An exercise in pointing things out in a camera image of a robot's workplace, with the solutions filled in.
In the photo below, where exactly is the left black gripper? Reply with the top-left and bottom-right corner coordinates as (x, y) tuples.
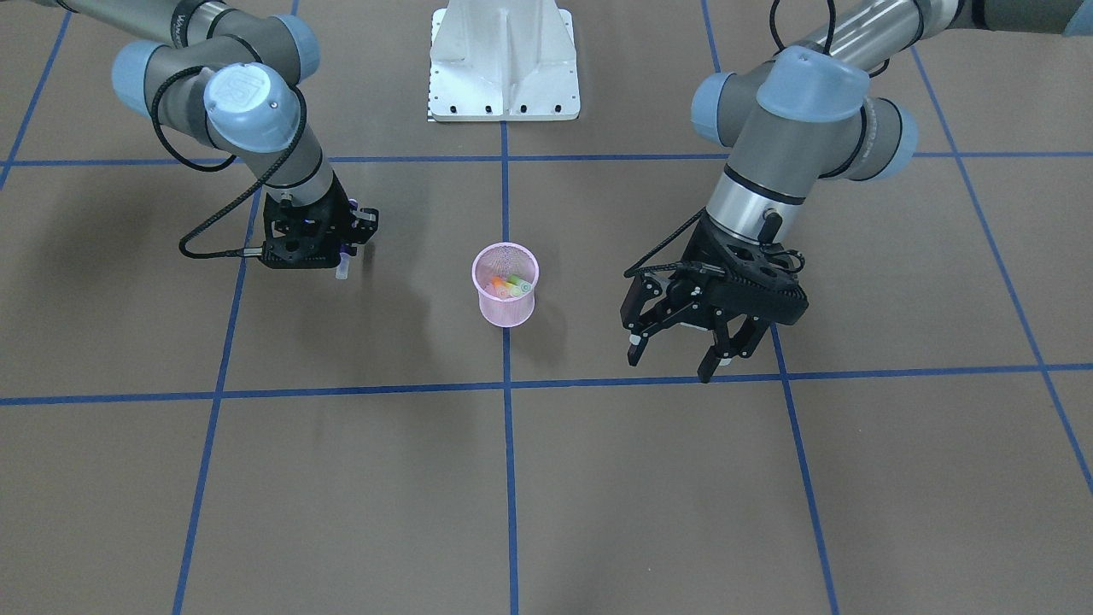
(621, 214), (778, 383)

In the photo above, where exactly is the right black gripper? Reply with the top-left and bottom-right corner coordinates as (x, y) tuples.
(263, 175), (379, 253)

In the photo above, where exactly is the purple highlighter pen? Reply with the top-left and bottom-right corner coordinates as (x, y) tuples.
(334, 198), (359, 280)

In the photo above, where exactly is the green highlighter pen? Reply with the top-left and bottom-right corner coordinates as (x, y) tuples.
(505, 275), (534, 296)

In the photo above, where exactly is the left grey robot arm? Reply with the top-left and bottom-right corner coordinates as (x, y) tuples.
(620, 1), (1090, 383)

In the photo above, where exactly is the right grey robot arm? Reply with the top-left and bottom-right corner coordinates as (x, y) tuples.
(60, 1), (379, 269)

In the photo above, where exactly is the pink mesh pen holder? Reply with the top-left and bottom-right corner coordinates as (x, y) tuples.
(470, 243), (540, 328)

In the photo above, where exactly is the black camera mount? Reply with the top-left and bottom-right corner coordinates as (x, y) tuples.
(259, 196), (359, 270)
(690, 237), (809, 326)

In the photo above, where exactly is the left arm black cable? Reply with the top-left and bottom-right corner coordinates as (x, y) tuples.
(623, 0), (893, 277)

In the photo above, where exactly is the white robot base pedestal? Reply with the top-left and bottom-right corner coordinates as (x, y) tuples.
(427, 1), (581, 122)

